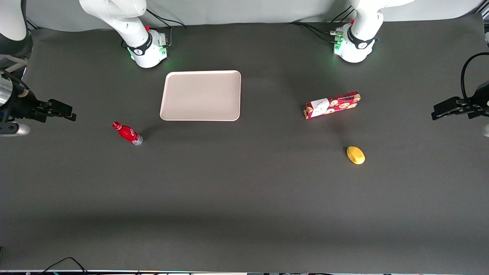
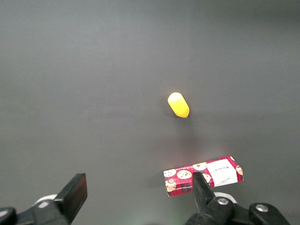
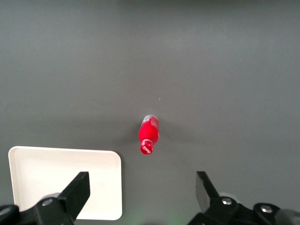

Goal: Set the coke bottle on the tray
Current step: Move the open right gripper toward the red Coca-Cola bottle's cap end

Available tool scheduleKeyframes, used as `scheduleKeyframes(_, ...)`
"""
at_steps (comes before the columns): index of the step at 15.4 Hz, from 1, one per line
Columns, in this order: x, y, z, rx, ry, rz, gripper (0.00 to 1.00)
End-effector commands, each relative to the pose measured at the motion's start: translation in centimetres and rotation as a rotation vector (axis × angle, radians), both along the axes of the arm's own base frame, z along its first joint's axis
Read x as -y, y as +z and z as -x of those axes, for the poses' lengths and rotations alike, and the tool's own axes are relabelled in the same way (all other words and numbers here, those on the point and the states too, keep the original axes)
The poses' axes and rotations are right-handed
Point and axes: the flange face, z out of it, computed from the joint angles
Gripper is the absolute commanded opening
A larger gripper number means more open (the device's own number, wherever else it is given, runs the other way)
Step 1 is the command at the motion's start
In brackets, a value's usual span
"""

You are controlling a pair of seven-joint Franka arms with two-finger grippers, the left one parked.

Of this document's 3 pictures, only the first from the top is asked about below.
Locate black cable at table edge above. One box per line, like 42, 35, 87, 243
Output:
37, 257, 89, 275

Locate red coke bottle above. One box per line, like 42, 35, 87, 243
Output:
112, 121, 144, 146

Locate beige plastic tray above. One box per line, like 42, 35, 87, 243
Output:
159, 70, 242, 122

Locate red cookie box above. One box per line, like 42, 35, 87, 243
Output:
303, 90, 361, 120

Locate black looped gripper cable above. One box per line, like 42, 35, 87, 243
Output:
460, 52, 489, 100

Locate black left arm base cables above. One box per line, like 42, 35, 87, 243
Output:
289, 5, 356, 43

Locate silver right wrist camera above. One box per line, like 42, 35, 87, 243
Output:
0, 122, 31, 137

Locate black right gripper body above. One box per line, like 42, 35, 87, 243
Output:
5, 88, 50, 123

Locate yellow lemon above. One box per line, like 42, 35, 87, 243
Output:
346, 146, 366, 165

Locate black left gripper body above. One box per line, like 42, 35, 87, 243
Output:
464, 81, 489, 115

